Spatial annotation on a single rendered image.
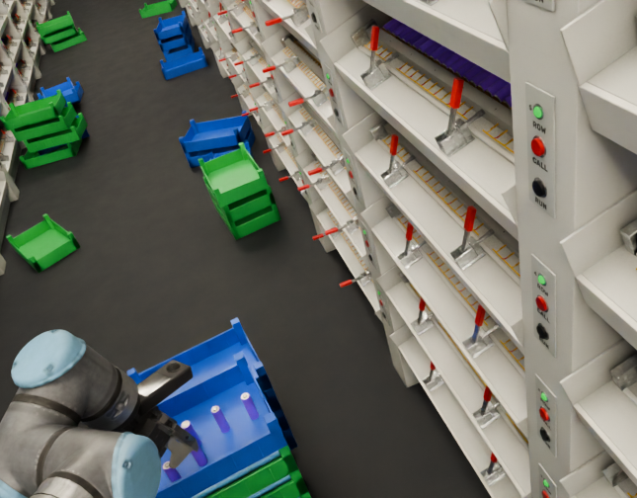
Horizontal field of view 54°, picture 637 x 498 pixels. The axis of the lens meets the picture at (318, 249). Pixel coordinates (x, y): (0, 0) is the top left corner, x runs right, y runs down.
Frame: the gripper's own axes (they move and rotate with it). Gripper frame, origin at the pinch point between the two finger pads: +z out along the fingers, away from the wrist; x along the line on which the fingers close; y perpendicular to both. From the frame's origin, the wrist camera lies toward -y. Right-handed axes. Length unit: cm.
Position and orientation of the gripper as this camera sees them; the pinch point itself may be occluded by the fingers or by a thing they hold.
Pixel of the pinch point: (191, 441)
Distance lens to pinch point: 116.3
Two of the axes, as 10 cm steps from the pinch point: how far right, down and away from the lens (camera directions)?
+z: 3.7, 5.9, 7.2
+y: -4.9, 7.8, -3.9
